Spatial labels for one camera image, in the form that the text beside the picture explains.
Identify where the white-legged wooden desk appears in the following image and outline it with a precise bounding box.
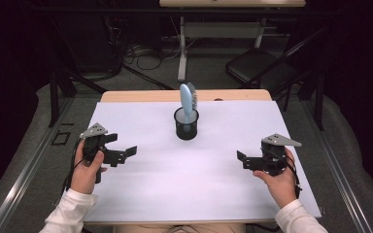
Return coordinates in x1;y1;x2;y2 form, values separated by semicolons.
158;0;307;83

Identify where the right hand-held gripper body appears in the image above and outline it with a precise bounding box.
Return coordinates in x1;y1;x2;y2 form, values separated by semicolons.
242;133;303;178

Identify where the bundle of floor cables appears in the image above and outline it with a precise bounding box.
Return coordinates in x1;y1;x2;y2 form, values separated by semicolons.
121;41;183;72

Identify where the black floor cable cover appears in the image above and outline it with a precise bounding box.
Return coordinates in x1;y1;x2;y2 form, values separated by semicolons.
122;65;175;91

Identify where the left hand-held gripper black cable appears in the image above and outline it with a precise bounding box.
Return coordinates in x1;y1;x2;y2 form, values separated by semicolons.
61;138;85;199

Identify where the black folding chair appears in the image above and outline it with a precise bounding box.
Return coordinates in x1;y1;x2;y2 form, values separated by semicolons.
224;27;328;98

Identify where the grey metal floor rail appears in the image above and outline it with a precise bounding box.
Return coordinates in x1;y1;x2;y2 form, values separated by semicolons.
300;100;373;233
0;96;76;233

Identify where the black mesh pen cup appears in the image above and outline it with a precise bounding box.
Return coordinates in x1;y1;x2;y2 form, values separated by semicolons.
173;106;200;142

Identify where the right hand-held gripper black cable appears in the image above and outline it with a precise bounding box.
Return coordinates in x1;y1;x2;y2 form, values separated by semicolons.
272;149;303;199

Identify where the hand-held gripper black cable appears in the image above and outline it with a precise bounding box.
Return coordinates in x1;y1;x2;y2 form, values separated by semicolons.
61;138;85;199
272;149;303;199

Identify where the black metal stand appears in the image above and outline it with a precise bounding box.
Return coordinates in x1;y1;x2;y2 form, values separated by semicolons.
47;18;109;129
315;73;325;132

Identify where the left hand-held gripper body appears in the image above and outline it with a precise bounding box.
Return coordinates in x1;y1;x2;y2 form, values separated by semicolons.
79;122;128;184

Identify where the person's left hand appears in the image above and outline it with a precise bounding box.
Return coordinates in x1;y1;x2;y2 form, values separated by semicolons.
70;139;109;195

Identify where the person's right hand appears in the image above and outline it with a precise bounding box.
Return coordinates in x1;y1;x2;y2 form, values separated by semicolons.
252;148;300;209

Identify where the light blue hairbrush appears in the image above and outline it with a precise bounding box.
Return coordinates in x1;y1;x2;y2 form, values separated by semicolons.
179;82;198;134

